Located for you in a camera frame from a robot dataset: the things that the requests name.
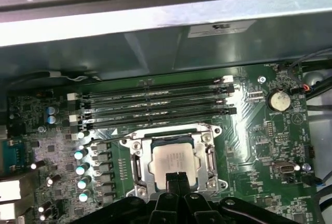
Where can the silver round capacitor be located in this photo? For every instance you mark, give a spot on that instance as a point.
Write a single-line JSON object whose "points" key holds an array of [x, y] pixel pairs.
{"points": [[82, 169], [83, 183], [80, 154], [83, 196]]}

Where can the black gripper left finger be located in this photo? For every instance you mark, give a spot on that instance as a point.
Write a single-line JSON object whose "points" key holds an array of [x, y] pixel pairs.
{"points": [[124, 213]]}

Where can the RAM slot with white clips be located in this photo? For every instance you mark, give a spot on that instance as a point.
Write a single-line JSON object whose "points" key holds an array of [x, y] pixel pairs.
{"points": [[155, 108], [155, 87]]}

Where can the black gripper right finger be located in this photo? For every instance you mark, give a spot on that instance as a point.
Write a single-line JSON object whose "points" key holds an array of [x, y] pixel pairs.
{"points": [[223, 215]]}

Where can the silver-topped CPU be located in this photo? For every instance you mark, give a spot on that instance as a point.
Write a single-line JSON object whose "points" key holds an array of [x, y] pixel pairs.
{"points": [[173, 156]]}

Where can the blue round capacitor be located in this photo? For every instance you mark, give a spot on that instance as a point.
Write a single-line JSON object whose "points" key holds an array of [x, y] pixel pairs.
{"points": [[52, 119], [52, 110]]}

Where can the green motherboard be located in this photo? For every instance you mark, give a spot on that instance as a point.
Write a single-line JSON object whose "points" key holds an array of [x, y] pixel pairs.
{"points": [[246, 130]]}

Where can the metal socket cover frame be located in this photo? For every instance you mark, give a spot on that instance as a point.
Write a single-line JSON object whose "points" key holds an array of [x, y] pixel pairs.
{"points": [[145, 154]]}

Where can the silver internal USB connector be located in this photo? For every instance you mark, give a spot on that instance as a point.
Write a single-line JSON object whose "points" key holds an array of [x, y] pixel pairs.
{"points": [[284, 168]]}

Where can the silver coin battery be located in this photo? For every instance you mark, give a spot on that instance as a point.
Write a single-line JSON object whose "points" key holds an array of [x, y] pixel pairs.
{"points": [[278, 100]]}

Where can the black PC case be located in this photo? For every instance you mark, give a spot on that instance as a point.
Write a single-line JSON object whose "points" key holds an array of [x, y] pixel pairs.
{"points": [[129, 53]]}

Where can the CPU socket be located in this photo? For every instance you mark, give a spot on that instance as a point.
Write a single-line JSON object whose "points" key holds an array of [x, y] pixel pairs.
{"points": [[210, 133]]}

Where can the RAM slot with black clips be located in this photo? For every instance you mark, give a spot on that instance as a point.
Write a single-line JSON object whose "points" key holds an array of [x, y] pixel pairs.
{"points": [[155, 118], [155, 97]]}

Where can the white case label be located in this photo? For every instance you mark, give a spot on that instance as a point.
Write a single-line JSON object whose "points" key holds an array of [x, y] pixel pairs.
{"points": [[223, 29]]}

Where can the silver board screw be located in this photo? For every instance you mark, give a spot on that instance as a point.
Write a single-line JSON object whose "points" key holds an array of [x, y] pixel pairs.
{"points": [[261, 79], [306, 167]]}

